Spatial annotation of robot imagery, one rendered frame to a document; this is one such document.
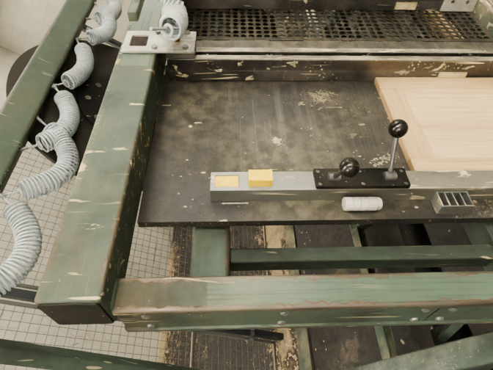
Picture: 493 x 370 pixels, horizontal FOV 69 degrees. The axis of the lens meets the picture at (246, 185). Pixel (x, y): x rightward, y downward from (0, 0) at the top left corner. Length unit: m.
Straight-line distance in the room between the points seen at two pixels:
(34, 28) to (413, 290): 7.23
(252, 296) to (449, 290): 0.34
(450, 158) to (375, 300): 0.44
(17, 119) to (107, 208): 0.75
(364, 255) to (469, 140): 0.42
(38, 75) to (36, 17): 5.84
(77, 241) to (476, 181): 0.80
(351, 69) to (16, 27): 6.89
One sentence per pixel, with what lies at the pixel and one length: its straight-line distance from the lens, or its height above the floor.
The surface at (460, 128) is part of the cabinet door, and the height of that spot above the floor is 1.16.
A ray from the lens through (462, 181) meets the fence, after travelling 0.90.
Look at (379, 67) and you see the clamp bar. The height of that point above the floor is 1.31.
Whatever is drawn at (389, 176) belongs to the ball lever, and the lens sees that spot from 0.80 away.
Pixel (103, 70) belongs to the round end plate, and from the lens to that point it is 1.77.
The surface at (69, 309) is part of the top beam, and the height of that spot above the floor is 1.90.
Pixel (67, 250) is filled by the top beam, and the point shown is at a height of 1.92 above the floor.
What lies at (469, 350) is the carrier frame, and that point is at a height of 0.79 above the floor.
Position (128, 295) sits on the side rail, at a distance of 0.64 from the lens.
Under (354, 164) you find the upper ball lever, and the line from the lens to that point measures 0.66.
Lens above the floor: 1.98
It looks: 27 degrees down
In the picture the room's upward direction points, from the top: 69 degrees counter-clockwise
